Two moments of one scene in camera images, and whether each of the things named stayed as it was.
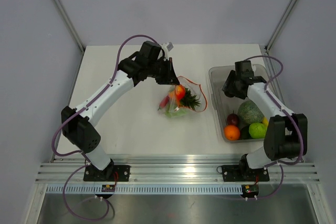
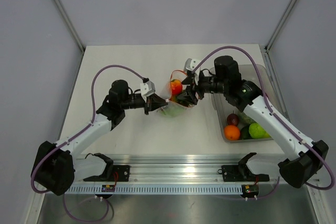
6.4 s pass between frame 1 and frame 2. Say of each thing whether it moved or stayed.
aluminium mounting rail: stayed
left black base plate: stayed
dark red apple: stayed
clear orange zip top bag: moved
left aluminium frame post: stayed
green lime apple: stayed
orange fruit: stayed
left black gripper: moved
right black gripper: moved
